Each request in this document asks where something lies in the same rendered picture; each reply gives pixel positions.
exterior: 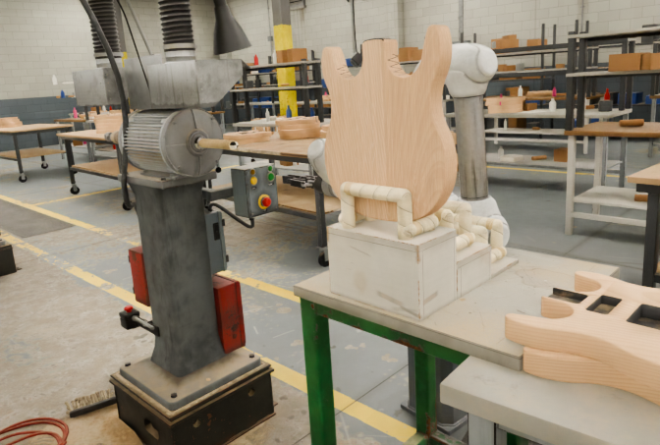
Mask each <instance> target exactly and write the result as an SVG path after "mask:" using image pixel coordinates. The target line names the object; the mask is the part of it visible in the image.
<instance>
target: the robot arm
mask: <svg viewBox="0 0 660 445"><path fill-rule="evenodd" d="M497 67H498V61H497V57H496V55H495V53H494V51H493V50H492V49H490V48H489V47H487V46H485V45H482V44H478V43H458V44H452V60H451V65H450V69H449V72H448V75H447V78H446V80H445V82H444V84H446V86H447V88H448V90H449V93H450V94H451V96H452V97H454V107H455V121H456V136H457V150H458V163H459V177H460V192H461V196H460V197H457V196H456V195H455V194H453V193H451V195H450V197H449V199H448V200H454V201H462V202H467V203H469V204H470V206H471V215H474V216H480V217H487V218H494V219H499V220H501V221H502V222H503V247H504V246H505V245H506V244H507V242H508V241H509V237H510V230H509V226H508V224H507V222H506V220H505V219H504V218H503V217H502V216H501V213H500V211H499V209H498V206H497V204H496V201H495V199H494V198H493V197H492V196H491V195H489V194H488V181H487V164H486V146H485V130H484V112H483V94H484V93H485V91H486V89H487V86H488V83H489V81H490V80H491V79H492V78H493V76H494V75H495V73H496V71H497ZM325 140H326V139H317V140H315V141H314V142H313V143H312V144H311V145H310V146H309V148H308V151H307V158H308V161H309V163H310V165H311V166H312V168H313V169H314V171H315V172H316V173H317V174H318V176H309V175H305V176H298V175H290V174H289V175H288V176H282V178H283V184H291V186H294V187H298V188H302V189H305V188H312V189H316V190H317V191H318V192H319V193H321V194H326V195H328V196H334V197H337V196H336V194H335V192H334V191H333V189H332V187H331V184H330V182H329V179H328V175H327V171H326V166H325V157H324V148H325Z"/></svg>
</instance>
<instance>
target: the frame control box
mask: <svg viewBox="0 0 660 445"><path fill-rule="evenodd" d="M268 165H272V167H273V170H272V171H271V172H268V171H267V166H268ZM251 168H253V169H254V170H255V175H253V176H252V175H251V174H250V173H249V170H250V169H251ZM270 173H272V174H273V175H274V179H273V180H272V181H270V180H269V179H268V175H269V174H270ZM231 177H232V187H233V196H234V205H235V214H236V215H237V216H236V215H235V214H233V213H232V212H231V211H229V210H228V209H226V208H225V207H223V206H222V205H220V204H218V203H216V202H211V203H210V204H209V206H208V210H206V213H210V212H212V210H213V209H212V206H216V207H218V208H219V209H221V210H222V211H224V212H225V213H227V214H228V215H229V216H231V217H232V218H234V219H235V220H236V221H238V222H239V223H241V224H242V225H244V226H245V227H247V228H249V229H252V228H253V227H254V218H255V217H256V216H259V215H263V214H266V213H270V212H273V211H277V210H279V205H278V194H277V182H276V170H275V164H274V163H264V162H258V163H253V164H249V165H244V166H239V167H234V168H231ZM252 177H255V178H256V180H257V182H256V184H255V185H253V184H252V183H251V182H250V180H251V178H252ZM265 197H270V199H271V204H270V206H268V207H265V206H263V203H262V201H263V199H264V198H265ZM238 216H241V217H245V218H249V220H250V225H249V224H248V223H246V222H245V221H243V220H242V219H240V218H239V217H238Z"/></svg>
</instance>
